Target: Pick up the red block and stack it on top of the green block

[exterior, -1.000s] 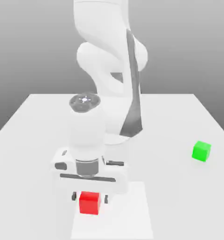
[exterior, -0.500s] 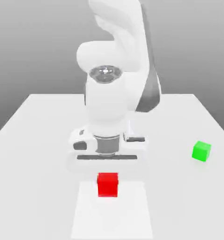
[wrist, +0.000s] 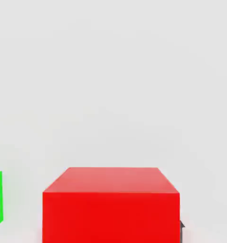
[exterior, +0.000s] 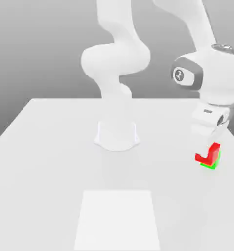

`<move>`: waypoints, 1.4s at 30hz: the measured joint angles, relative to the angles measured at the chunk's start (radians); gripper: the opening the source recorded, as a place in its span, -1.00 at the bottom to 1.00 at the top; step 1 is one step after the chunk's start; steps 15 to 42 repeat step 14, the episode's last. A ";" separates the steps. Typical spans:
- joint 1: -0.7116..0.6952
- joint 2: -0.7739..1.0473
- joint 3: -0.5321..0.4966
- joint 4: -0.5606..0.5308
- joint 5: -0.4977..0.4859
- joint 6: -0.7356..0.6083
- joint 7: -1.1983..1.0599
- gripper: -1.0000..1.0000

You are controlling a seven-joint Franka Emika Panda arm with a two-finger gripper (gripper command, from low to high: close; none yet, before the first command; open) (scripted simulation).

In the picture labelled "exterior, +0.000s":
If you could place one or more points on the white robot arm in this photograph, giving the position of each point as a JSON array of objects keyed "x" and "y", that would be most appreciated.
[{"x": 117, "y": 58}]

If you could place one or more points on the small red cube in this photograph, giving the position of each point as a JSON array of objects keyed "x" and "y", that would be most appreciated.
[{"x": 214, "y": 153}]

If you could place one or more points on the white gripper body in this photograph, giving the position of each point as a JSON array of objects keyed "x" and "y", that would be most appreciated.
[{"x": 213, "y": 136}]

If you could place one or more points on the small green cube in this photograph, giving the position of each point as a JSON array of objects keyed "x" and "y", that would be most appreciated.
[{"x": 209, "y": 166}]

